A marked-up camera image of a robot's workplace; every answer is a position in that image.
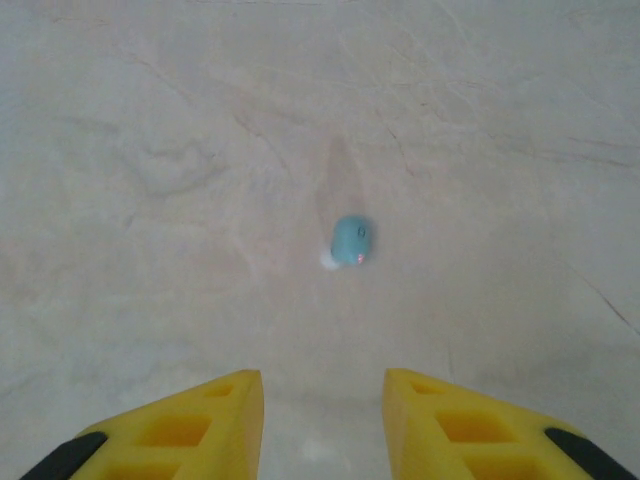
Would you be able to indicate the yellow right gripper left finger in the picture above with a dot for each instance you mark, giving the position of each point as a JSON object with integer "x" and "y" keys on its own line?
{"x": 150, "y": 440}

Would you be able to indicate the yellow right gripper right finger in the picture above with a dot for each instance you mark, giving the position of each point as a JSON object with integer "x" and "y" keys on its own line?
{"x": 490, "y": 440}

